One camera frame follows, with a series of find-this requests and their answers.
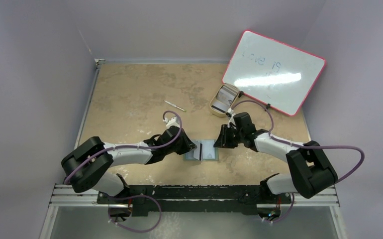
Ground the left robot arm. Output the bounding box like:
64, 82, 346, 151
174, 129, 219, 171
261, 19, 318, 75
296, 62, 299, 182
61, 126, 196, 204

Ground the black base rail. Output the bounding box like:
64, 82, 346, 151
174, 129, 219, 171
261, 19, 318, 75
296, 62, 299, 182
97, 184, 291, 217

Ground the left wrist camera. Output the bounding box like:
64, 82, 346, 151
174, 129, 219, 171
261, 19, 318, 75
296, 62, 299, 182
163, 117, 182, 129

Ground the pink framed whiteboard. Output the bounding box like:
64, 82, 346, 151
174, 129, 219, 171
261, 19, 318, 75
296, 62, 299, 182
222, 30, 326, 116

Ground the silver striped credit card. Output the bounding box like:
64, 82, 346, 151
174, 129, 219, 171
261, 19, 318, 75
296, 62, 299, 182
192, 141, 202, 161

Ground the beige oval tray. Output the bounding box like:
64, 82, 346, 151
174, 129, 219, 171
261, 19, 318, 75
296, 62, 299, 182
209, 83, 242, 118

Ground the green tipped marker pen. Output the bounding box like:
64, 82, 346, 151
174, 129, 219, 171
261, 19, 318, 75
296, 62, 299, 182
164, 100, 187, 112

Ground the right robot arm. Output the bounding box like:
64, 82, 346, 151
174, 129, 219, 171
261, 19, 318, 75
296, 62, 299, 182
213, 112, 338, 203

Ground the stack of cards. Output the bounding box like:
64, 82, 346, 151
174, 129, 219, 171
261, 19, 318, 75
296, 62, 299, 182
216, 84, 240, 105

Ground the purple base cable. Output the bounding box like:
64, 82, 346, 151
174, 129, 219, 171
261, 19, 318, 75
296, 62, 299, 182
107, 193, 164, 234

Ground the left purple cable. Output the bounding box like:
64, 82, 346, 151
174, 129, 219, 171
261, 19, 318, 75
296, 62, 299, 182
63, 110, 183, 186

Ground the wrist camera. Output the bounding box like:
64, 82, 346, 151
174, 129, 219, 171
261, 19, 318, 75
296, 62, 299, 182
226, 108, 236, 127
163, 117, 182, 129

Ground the loose striped card in tray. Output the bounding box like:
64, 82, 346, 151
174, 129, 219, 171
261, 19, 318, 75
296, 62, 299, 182
211, 102, 229, 114

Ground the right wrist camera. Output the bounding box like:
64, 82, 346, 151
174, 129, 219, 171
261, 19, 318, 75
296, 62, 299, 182
226, 108, 236, 127

